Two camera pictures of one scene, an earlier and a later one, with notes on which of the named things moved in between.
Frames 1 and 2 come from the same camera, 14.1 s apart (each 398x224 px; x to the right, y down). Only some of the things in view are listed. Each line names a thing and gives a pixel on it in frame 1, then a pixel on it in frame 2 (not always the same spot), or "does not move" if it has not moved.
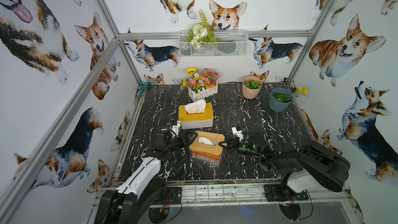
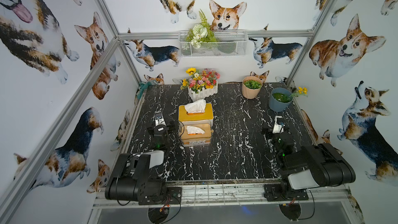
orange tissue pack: (205, 155) -> (194, 130)
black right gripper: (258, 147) -> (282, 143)
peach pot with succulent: (251, 85) does not move
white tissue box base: (196, 124) does not move
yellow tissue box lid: (183, 116) does not move
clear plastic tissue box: (205, 157) -> (195, 142)
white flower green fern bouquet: (200, 33) does not move
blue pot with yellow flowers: (280, 98) does not move
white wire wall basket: (213, 43) does not move
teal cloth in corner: (143, 85) does not move
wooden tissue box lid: (207, 142) -> (206, 126)
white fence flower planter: (201, 84) does not move
